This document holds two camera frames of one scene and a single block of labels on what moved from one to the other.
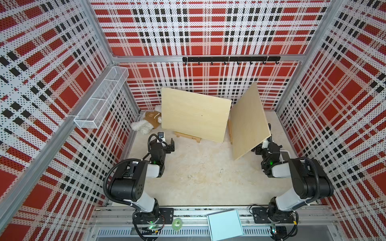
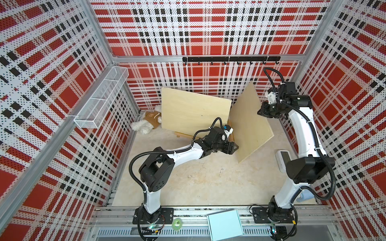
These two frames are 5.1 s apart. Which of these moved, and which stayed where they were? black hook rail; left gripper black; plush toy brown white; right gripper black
Moved: right gripper black; left gripper black
Stayed: black hook rail; plush toy brown white
